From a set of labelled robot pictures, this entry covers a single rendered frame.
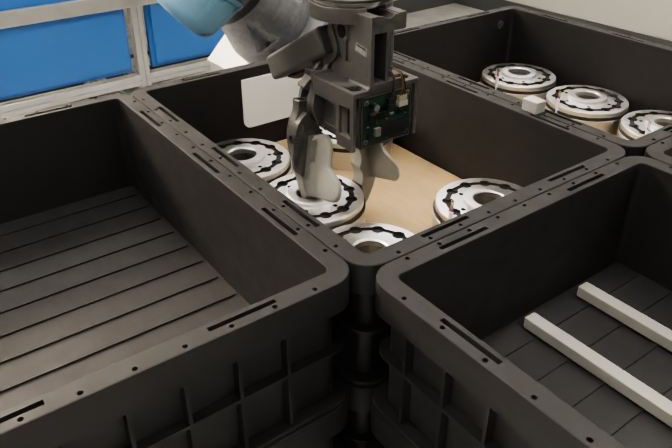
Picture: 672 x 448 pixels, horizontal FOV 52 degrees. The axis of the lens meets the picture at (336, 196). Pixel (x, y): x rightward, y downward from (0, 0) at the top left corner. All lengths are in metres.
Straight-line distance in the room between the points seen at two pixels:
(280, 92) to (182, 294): 0.32
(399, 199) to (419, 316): 0.33
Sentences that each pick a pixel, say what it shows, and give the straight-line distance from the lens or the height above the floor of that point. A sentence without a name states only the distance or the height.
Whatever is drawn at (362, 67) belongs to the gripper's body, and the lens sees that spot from 0.57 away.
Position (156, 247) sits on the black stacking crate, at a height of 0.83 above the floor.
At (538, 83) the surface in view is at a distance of 0.99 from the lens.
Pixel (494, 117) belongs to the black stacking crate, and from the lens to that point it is 0.71.
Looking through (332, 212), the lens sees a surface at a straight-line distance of 0.63.
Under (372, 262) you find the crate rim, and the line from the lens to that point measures 0.45.
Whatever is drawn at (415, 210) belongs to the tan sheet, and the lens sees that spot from 0.70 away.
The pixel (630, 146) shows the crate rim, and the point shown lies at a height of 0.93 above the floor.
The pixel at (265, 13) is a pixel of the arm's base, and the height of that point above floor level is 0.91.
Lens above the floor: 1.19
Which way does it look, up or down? 30 degrees down
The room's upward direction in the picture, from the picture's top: straight up
